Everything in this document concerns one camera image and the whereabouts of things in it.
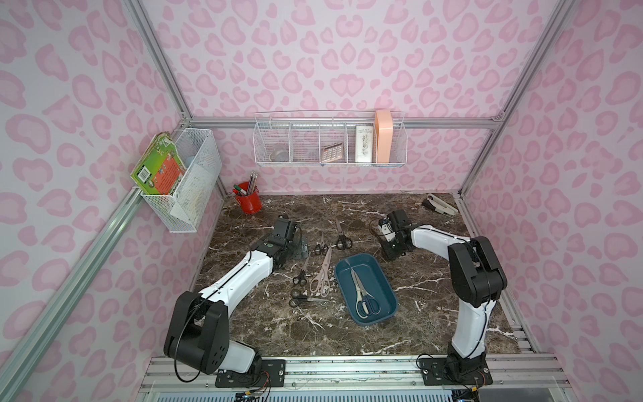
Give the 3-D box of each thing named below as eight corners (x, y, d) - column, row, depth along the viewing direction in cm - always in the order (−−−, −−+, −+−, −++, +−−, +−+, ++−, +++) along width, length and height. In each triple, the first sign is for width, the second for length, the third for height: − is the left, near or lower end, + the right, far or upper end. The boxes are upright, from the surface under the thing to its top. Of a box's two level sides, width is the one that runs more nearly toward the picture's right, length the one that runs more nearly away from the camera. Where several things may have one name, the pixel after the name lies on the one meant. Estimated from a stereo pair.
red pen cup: (241, 214, 116) (234, 198, 108) (246, 198, 123) (239, 182, 114) (259, 214, 116) (254, 198, 108) (263, 198, 122) (258, 182, 114)
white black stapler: (421, 203, 119) (423, 198, 117) (428, 196, 122) (430, 191, 120) (450, 220, 112) (453, 216, 110) (457, 212, 115) (460, 208, 113)
